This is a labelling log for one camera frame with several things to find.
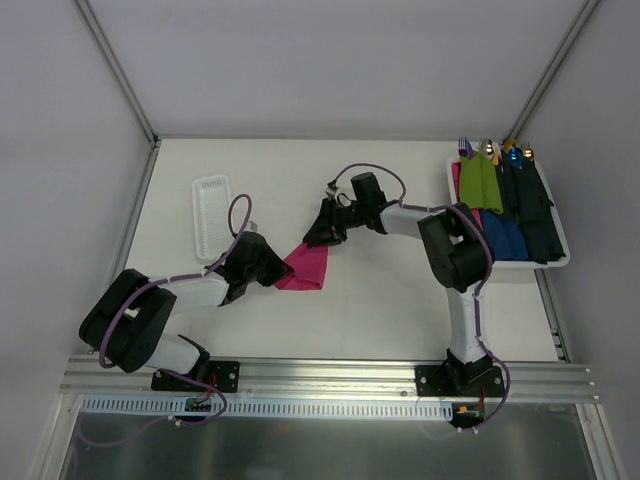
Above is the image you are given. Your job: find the magenta paper napkin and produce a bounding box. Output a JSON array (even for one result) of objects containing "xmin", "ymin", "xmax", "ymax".
[{"xmin": 275, "ymin": 243, "xmax": 329, "ymax": 291}]

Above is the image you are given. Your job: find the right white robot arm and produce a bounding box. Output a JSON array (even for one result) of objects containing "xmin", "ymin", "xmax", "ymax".
[{"xmin": 303, "ymin": 172, "xmax": 494, "ymax": 396}]

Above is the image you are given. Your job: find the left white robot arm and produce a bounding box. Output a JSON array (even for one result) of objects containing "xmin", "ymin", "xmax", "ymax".
[{"xmin": 79, "ymin": 232, "xmax": 293, "ymax": 392}]

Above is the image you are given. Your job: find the green rolled napkin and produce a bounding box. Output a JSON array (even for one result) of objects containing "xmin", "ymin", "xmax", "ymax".
[{"xmin": 459, "ymin": 154, "xmax": 504, "ymax": 214}]

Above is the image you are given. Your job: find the blue rolled napkin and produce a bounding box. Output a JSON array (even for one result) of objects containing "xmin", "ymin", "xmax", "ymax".
[{"xmin": 480, "ymin": 210, "xmax": 529, "ymax": 261}]

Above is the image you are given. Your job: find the dark navy rolled napkin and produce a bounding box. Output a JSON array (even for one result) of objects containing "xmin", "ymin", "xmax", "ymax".
[{"xmin": 496, "ymin": 160, "xmax": 518, "ymax": 221}]

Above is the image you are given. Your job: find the dark teal rolled napkin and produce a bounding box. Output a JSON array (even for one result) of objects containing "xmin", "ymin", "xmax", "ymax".
[{"xmin": 514, "ymin": 160, "xmax": 565, "ymax": 264}]

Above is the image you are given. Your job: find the white napkin tray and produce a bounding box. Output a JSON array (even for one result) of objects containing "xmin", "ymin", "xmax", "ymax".
[{"xmin": 446, "ymin": 141, "xmax": 569, "ymax": 270}]

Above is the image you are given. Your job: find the white slotted cutlery basket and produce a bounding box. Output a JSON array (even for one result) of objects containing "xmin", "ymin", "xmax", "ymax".
[{"xmin": 192, "ymin": 174, "xmax": 232, "ymax": 261}]

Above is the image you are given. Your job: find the purple fork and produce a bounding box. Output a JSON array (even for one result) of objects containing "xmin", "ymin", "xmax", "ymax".
[{"xmin": 458, "ymin": 136, "xmax": 474, "ymax": 159}]

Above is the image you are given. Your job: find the silver spoon in tray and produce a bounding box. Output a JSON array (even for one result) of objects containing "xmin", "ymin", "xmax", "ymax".
[{"xmin": 479, "ymin": 138, "xmax": 500, "ymax": 165}]

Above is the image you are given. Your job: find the blue spoon in tray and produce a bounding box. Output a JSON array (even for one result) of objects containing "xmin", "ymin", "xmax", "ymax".
[{"xmin": 508, "ymin": 147, "xmax": 525, "ymax": 169}]

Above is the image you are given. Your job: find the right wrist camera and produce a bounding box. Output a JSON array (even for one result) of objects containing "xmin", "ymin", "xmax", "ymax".
[{"xmin": 325, "ymin": 180, "xmax": 339, "ymax": 198}]

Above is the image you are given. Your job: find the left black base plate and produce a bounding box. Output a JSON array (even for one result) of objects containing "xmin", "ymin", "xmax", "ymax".
[{"xmin": 151, "ymin": 360, "xmax": 240, "ymax": 393}]

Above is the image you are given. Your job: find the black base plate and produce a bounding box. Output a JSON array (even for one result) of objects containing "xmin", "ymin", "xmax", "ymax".
[
  {"xmin": 151, "ymin": 360, "xmax": 240, "ymax": 393},
  {"xmin": 414, "ymin": 357, "xmax": 506, "ymax": 398}
]

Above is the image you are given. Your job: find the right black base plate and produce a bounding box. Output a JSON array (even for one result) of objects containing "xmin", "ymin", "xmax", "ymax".
[{"xmin": 414, "ymin": 357, "xmax": 506, "ymax": 398}]

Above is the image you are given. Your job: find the white slotted cable duct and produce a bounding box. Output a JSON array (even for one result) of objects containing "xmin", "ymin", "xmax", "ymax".
[{"xmin": 81, "ymin": 395, "xmax": 453, "ymax": 422}]

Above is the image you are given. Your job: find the aluminium mounting rail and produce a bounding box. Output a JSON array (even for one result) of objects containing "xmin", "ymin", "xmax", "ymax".
[{"xmin": 59, "ymin": 355, "xmax": 601, "ymax": 404}]

